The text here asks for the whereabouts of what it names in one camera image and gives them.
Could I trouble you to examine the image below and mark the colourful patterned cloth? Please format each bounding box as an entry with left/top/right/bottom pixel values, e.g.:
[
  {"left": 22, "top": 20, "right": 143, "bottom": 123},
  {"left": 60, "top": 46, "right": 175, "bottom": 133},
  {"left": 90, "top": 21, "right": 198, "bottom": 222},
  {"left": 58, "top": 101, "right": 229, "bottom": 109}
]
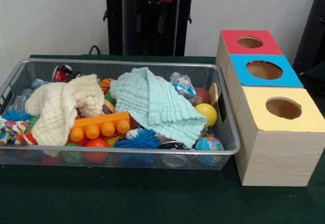
[{"left": 0, "top": 116, "right": 35, "bottom": 145}]

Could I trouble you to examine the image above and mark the shallow metal mesh bin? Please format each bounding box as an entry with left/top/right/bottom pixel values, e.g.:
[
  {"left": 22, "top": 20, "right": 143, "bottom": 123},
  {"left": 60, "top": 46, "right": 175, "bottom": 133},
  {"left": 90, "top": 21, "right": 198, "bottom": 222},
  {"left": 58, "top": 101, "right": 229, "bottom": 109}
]
[{"left": 0, "top": 58, "right": 241, "bottom": 171}]

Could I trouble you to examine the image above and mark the wooden box with three holes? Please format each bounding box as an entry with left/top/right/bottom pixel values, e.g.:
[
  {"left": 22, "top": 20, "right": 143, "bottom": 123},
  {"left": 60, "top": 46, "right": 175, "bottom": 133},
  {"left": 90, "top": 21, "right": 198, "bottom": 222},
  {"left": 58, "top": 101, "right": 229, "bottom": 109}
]
[{"left": 215, "top": 29, "right": 325, "bottom": 187}]

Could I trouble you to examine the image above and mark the mint waffle cloth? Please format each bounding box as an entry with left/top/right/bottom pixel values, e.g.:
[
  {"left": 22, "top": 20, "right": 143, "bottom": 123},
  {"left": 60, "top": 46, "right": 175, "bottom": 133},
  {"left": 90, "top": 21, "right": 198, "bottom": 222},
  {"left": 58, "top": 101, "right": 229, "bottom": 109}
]
[{"left": 109, "top": 67, "right": 207, "bottom": 149}]

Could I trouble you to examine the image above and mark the crushed bottle with blue label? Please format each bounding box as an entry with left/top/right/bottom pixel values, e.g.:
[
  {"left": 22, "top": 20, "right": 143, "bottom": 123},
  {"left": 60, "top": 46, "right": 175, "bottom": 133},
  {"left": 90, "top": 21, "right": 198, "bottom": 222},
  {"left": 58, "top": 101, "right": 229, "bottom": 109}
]
[{"left": 169, "top": 72, "right": 201, "bottom": 105}]

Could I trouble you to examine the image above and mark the blue spiky rubber ball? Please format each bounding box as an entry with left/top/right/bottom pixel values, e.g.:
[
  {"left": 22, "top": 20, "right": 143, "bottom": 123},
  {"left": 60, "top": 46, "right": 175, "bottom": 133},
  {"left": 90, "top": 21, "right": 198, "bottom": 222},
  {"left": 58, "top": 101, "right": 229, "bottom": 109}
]
[{"left": 114, "top": 127, "right": 160, "bottom": 149}]

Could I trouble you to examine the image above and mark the yellow plastic ball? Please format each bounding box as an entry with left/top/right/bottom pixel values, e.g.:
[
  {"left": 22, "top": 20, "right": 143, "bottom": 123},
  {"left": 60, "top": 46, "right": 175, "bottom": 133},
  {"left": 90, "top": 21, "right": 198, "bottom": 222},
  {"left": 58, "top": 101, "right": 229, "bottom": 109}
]
[{"left": 194, "top": 103, "right": 218, "bottom": 128}]

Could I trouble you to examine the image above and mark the mini basketball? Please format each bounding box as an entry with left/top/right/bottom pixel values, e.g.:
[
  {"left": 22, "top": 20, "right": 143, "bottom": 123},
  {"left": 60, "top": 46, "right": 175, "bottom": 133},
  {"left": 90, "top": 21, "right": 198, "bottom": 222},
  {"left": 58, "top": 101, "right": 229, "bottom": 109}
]
[{"left": 99, "top": 78, "right": 117, "bottom": 95}]

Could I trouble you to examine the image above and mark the globe print ball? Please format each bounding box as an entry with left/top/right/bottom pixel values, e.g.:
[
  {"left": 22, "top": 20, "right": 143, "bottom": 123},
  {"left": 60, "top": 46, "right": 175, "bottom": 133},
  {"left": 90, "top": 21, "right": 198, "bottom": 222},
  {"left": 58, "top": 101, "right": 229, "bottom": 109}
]
[{"left": 194, "top": 136, "right": 225, "bottom": 166}]

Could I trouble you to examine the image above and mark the orange toy building brick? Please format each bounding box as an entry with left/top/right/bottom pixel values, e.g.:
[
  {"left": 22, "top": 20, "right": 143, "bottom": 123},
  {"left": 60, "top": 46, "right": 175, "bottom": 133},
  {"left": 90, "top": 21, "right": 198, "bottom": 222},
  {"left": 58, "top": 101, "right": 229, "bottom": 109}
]
[{"left": 67, "top": 111, "right": 132, "bottom": 143}]

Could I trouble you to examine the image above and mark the orange red ball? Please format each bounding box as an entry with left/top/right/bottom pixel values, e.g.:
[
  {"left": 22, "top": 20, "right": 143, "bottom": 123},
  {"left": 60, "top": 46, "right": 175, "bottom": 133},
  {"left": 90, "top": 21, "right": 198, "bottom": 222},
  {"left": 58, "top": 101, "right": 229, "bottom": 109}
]
[{"left": 84, "top": 138, "right": 110, "bottom": 164}]

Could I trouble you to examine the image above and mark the dark green tablecloth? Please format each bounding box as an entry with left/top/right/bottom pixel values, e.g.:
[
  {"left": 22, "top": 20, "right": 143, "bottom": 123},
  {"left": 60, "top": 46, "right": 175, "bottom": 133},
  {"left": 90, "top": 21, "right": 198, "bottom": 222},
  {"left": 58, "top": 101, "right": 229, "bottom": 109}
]
[{"left": 0, "top": 54, "right": 325, "bottom": 224}]

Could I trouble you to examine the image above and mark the cream waffle cloth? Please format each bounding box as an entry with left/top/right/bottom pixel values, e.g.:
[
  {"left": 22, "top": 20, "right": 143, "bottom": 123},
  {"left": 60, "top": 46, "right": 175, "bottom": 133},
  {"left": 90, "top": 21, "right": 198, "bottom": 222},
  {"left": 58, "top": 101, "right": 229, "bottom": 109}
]
[{"left": 24, "top": 73, "right": 105, "bottom": 146}]

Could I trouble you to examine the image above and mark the black upright panel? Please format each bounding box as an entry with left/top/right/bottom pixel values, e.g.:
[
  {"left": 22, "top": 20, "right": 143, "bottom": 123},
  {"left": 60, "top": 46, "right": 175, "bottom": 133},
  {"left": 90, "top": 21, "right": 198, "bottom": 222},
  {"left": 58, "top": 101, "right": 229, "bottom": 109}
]
[{"left": 291, "top": 0, "right": 325, "bottom": 76}]

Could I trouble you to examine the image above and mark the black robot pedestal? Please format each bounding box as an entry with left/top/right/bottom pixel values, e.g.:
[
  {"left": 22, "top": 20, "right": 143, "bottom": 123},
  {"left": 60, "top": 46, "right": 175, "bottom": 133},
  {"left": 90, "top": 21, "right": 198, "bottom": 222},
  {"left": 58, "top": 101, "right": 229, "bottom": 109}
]
[{"left": 97, "top": 0, "right": 205, "bottom": 56}]

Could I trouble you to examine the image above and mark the black cable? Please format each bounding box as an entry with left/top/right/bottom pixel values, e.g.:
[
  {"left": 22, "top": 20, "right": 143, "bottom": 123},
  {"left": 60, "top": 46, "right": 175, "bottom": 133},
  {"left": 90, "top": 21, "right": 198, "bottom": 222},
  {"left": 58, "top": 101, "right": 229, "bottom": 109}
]
[{"left": 88, "top": 45, "right": 103, "bottom": 55}]

